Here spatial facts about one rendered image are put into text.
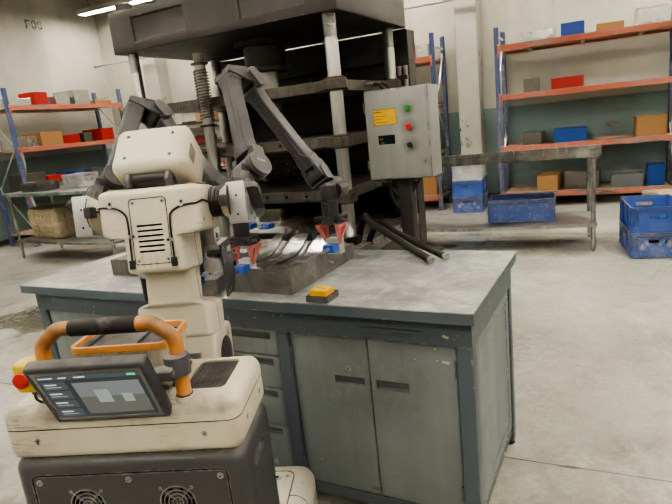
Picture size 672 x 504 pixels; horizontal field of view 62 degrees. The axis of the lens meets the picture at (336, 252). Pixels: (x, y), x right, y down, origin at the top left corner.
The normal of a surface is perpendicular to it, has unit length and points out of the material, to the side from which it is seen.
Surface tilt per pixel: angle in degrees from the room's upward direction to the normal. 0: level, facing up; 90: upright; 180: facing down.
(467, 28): 90
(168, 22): 90
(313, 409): 90
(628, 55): 90
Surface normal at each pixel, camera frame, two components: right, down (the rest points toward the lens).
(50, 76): 0.91, 0.00
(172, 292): -0.09, 0.10
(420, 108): -0.45, 0.25
